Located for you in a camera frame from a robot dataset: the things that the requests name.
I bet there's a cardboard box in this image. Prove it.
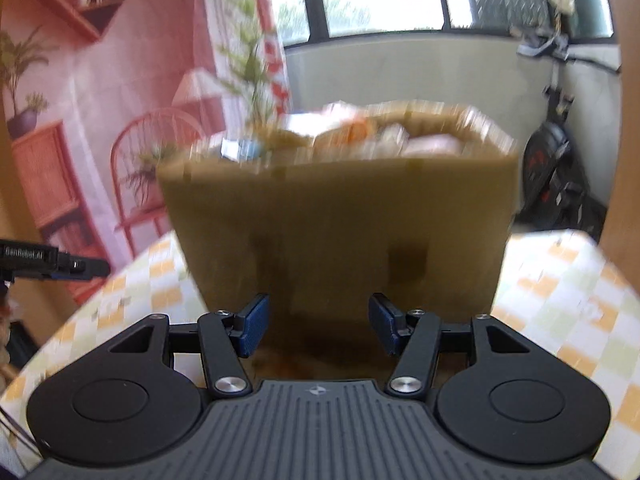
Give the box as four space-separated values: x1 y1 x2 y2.
156 105 522 366

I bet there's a checkered floral tablecloth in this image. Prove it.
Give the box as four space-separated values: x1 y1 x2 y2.
0 229 640 480

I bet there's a black exercise bike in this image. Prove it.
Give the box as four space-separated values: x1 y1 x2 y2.
514 0 623 242

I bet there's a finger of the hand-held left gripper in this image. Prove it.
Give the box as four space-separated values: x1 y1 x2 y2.
56 254 112 281

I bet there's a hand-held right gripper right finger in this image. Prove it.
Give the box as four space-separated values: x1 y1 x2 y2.
368 294 532 401

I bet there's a pile of snack packets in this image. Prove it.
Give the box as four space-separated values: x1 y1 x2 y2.
220 101 516 162

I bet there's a printed backdrop cloth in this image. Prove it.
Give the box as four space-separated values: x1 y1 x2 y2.
0 0 292 306

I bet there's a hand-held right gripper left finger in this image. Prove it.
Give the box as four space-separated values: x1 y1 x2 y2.
107 294 272 401

